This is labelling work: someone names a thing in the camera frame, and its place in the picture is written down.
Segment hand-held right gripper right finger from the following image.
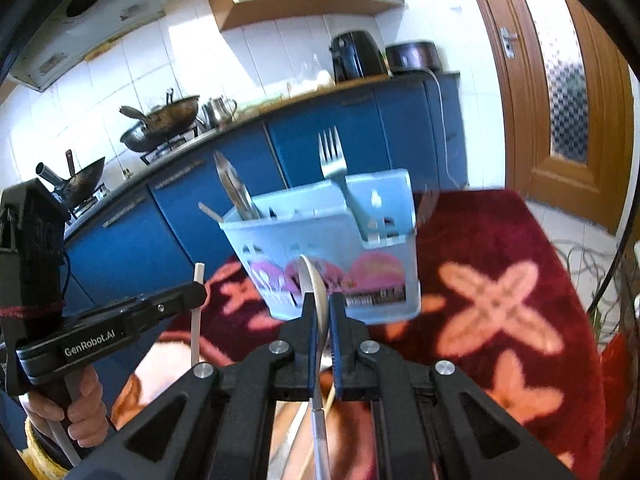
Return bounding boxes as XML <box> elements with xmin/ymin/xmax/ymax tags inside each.
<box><xmin>331</xmin><ymin>292</ymin><xmax>576</xmax><ymax>480</ymax></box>

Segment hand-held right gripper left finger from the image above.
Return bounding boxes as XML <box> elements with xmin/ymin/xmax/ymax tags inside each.
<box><xmin>65</xmin><ymin>296</ymin><xmax>319</xmax><ymax>480</ymax></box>

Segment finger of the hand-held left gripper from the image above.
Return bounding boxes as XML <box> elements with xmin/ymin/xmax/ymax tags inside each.
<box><xmin>131</xmin><ymin>294</ymin><xmax>209</xmax><ymax>332</ymax></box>
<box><xmin>127</xmin><ymin>282</ymin><xmax>207</xmax><ymax>309</ymax></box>

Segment white chopstick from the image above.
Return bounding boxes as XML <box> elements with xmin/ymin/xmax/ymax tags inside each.
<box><xmin>191</xmin><ymin>262</ymin><xmax>207</xmax><ymax>367</ymax></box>

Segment metal spoon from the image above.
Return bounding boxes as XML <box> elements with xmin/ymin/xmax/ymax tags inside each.
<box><xmin>298</xmin><ymin>255</ymin><xmax>335</xmax><ymax>480</ymax></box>

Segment light blue plastic utensil box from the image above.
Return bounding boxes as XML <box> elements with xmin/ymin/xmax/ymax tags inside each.
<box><xmin>220</xmin><ymin>167</ymin><xmax>423</xmax><ymax>325</ymax></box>

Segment metal fork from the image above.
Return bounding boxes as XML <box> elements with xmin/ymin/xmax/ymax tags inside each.
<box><xmin>318</xmin><ymin>126</ymin><xmax>386</xmax><ymax>243</ymax></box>

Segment person's left hand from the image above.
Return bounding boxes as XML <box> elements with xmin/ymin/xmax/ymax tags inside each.
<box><xmin>25</xmin><ymin>357</ymin><xmax>110</xmax><ymax>443</ymax></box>

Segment small black wok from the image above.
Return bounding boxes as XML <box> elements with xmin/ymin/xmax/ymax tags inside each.
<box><xmin>34</xmin><ymin>150</ymin><xmax>107</xmax><ymax>208</ymax></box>

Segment gas stove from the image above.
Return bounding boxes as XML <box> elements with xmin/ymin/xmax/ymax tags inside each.
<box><xmin>140</xmin><ymin>127</ymin><xmax>221</xmax><ymax>166</ymax></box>

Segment large black wok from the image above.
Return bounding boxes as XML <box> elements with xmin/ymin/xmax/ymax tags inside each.
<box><xmin>119</xmin><ymin>89</ymin><xmax>201</xmax><ymax>153</ymax></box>

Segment black kitchen countertop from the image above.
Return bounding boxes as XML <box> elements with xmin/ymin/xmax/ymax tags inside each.
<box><xmin>62</xmin><ymin>71</ymin><xmax>462</xmax><ymax>241</ymax></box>

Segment red flower-patterned blanket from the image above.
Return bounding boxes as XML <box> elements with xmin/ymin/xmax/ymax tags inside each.
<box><xmin>112</xmin><ymin>187</ymin><xmax>608</xmax><ymax>480</ymax></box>

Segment metal kettle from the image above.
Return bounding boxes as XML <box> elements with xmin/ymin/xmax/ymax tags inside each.
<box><xmin>201</xmin><ymin>96</ymin><xmax>238</xmax><ymax>128</ymax></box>

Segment blue kitchen base cabinet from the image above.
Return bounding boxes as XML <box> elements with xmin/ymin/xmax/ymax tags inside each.
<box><xmin>60</xmin><ymin>77</ymin><xmax>471</xmax><ymax>321</ymax></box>

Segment clear plastic bag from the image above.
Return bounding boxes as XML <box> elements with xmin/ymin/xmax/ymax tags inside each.
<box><xmin>287</xmin><ymin>52</ymin><xmax>335</xmax><ymax>97</ymax></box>

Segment grey range hood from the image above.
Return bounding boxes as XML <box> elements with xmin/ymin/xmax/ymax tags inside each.
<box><xmin>9</xmin><ymin>0</ymin><xmax>170</xmax><ymax>93</ymax></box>

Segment black air fryer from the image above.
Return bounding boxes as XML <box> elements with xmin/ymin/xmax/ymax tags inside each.
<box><xmin>329</xmin><ymin>30</ymin><xmax>390</xmax><ymax>85</ymax></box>

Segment wooden door with glass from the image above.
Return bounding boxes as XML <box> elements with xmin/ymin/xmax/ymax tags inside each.
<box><xmin>457</xmin><ymin>0</ymin><xmax>640</xmax><ymax>236</ymax></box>

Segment dark rice cooker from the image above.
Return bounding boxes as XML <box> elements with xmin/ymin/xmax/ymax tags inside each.
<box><xmin>385</xmin><ymin>40</ymin><xmax>443</xmax><ymax>75</ymax></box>

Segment white power cord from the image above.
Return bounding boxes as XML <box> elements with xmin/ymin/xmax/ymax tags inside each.
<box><xmin>422</xmin><ymin>67</ymin><xmax>468</xmax><ymax>188</ymax></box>

